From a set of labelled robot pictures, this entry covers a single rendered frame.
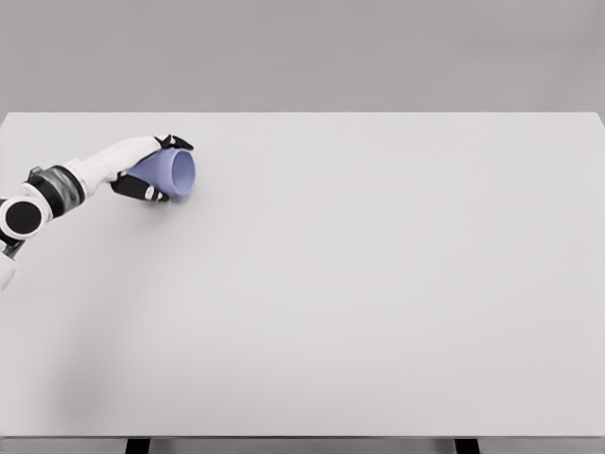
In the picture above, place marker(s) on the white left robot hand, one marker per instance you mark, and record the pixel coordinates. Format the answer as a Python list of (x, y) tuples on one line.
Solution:
[(126, 153)]

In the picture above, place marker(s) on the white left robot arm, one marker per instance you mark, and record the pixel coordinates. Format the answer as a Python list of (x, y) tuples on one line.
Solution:
[(57, 186)]

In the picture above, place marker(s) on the lavender plastic cup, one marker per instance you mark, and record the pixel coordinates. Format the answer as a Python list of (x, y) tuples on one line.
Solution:
[(165, 171)]

